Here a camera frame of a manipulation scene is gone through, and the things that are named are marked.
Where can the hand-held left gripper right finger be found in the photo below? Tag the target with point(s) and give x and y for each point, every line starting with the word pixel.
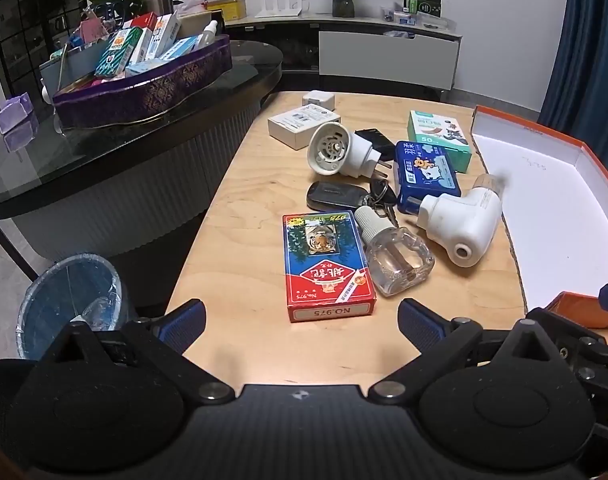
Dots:
pixel 418 321

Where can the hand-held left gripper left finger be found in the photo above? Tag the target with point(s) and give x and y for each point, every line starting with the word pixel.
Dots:
pixel 186 321

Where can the clear glass liquid bottle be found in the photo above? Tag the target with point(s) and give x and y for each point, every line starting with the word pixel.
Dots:
pixel 399 260

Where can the red blue playing card box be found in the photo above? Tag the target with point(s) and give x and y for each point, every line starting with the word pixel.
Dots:
pixel 324 270

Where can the orange-edged white box lid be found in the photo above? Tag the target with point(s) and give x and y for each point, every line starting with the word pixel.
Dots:
pixel 549 210

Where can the white plug-in vaporizer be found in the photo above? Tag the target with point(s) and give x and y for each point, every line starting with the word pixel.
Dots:
pixel 459 215

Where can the blue tissue packet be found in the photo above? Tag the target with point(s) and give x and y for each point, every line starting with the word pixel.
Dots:
pixel 424 170

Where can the black key fob with keys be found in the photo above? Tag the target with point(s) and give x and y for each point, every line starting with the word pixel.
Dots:
pixel 329 195

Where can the white charger adapter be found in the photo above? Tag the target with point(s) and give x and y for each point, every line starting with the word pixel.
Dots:
pixel 320 100

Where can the blue trash bin with liner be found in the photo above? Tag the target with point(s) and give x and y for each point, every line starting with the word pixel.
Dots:
pixel 59 300

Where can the dark glass-top counter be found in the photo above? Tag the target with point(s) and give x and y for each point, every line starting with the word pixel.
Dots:
pixel 109 175

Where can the white round plug adapter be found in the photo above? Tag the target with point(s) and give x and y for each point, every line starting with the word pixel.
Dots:
pixel 349 152

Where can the black charger adapter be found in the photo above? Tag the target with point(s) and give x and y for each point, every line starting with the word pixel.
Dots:
pixel 376 137

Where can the green bandage box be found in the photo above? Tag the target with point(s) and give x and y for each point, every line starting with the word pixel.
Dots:
pixel 436 127

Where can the white charger box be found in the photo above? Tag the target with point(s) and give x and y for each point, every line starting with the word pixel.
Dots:
pixel 296 122

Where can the purple ornate tray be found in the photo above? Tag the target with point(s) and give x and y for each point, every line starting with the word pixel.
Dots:
pixel 149 90

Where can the white drawer front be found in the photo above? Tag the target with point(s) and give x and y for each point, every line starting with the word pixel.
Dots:
pixel 389 60

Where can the blue curtain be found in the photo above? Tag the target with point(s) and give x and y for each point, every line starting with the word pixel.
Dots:
pixel 589 35

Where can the small purple box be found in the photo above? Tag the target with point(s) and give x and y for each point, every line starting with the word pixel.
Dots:
pixel 16 112

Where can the pile of medicine boxes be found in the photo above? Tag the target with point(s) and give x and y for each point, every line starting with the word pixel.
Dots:
pixel 134 45

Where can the white spray bottle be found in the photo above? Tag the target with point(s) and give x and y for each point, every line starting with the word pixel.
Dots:
pixel 208 35

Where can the tv stand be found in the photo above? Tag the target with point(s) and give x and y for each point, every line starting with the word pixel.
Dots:
pixel 284 45

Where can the clear plastic organizer box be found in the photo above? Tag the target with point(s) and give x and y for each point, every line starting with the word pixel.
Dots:
pixel 434 22

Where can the small blue white box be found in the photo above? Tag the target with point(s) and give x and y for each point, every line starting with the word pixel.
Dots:
pixel 405 18

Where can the yellow tin box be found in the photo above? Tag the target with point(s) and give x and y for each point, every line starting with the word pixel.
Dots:
pixel 229 8

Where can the white plastic bag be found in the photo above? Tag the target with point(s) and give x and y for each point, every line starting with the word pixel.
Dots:
pixel 189 2

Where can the black green box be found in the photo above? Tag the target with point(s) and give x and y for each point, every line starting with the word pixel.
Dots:
pixel 424 2

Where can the steel thermos cup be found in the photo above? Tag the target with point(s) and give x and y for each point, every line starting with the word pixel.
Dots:
pixel 156 2

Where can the white router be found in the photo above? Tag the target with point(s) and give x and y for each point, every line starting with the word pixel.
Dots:
pixel 279 10

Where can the black grid glass partition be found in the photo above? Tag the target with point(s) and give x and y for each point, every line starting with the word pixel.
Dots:
pixel 24 10

